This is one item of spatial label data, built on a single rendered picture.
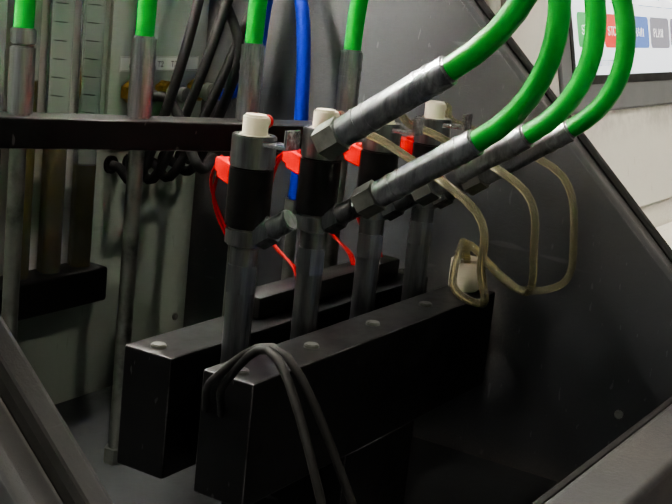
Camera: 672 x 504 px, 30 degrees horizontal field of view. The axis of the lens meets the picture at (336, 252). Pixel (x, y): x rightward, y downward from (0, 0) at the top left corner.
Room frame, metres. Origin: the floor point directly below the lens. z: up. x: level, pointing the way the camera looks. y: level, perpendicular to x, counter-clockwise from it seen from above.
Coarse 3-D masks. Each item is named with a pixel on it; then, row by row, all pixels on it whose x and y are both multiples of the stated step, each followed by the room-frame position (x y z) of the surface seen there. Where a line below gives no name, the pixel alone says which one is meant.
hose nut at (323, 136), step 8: (328, 120) 0.74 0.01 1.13; (320, 128) 0.73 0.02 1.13; (328, 128) 0.73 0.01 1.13; (312, 136) 0.73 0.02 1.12; (320, 136) 0.73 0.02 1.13; (328, 136) 0.73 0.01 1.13; (336, 136) 0.73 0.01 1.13; (320, 144) 0.73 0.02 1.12; (328, 144) 0.73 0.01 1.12; (336, 144) 0.73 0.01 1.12; (344, 144) 0.73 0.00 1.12; (320, 152) 0.73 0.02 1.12; (328, 152) 0.73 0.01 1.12; (336, 152) 0.73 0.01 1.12
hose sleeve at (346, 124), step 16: (432, 64) 0.70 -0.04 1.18; (400, 80) 0.71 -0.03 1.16; (416, 80) 0.70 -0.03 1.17; (432, 80) 0.70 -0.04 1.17; (448, 80) 0.69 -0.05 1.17; (384, 96) 0.71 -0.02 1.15; (400, 96) 0.71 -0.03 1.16; (416, 96) 0.70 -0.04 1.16; (432, 96) 0.70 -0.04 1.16; (352, 112) 0.72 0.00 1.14; (368, 112) 0.72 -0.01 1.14; (384, 112) 0.71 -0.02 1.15; (400, 112) 0.71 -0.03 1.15; (336, 128) 0.73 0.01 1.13; (352, 128) 0.72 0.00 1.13; (368, 128) 0.72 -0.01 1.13
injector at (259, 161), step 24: (240, 144) 0.75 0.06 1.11; (240, 168) 0.76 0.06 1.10; (264, 168) 0.76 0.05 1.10; (240, 192) 0.75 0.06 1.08; (264, 192) 0.76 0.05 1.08; (240, 216) 0.75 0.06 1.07; (264, 216) 0.76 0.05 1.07; (288, 216) 0.75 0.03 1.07; (240, 240) 0.75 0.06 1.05; (264, 240) 0.75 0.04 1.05; (240, 264) 0.76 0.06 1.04; (240, 288) 0.76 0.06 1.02; (240, 312) 0.76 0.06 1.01; (240, 336) 0.76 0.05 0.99
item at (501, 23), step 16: (16, 0) 0.86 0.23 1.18; (32, 0) 0.86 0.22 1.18; (512, 0) 0.68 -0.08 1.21; (528, 0) 0.67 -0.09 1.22; (16, 16) 0.86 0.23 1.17; (32, 16) 0.87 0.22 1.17; (496, 16) 0.68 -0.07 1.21; (512, 16) 0.68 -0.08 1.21; (16, 32) 0.86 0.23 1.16; (32, 32) 0.86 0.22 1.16; (480, 32) 0.69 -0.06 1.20; (496, 32) 0.68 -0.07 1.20; (512, 32) 0.68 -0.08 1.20; (464, 48) 0.69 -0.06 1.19; (480, 48) 0.68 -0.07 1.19; (496, 48) 0.69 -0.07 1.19; (448, 64) 0.69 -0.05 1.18; (464, 64) 0.69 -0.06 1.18
